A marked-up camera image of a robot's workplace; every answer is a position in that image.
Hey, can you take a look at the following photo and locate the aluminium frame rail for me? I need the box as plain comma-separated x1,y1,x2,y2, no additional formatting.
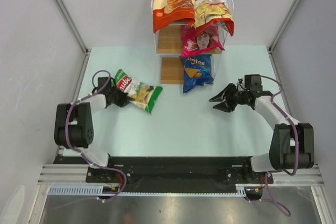
38,164,324,198

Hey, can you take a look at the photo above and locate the blue Doritos chips bag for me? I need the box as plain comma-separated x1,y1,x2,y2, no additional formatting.
180,54,214,94

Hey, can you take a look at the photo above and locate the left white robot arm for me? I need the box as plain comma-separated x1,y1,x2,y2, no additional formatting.
54,77,129,182

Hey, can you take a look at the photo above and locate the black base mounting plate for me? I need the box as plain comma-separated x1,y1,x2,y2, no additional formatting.
52,156,274,195

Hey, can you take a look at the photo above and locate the red Chuba cassava chips bag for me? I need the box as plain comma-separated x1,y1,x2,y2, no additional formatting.
194,0,235,36

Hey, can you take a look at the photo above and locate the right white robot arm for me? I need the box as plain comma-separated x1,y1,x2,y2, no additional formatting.
209,74,314,183

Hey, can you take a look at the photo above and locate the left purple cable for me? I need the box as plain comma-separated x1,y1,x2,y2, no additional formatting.
49,69,128,210

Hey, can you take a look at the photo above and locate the green Chuba cassava chips bag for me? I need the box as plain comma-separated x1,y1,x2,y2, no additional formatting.
114,69,163,113

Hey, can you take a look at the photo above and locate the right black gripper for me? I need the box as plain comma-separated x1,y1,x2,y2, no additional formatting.
209,83,249,112

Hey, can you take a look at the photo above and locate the pink Real chips bag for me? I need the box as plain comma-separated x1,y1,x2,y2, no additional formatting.
180,25,225,58

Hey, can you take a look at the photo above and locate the orange beige cassava chips bag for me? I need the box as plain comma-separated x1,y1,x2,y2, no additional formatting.
152,0,195,33

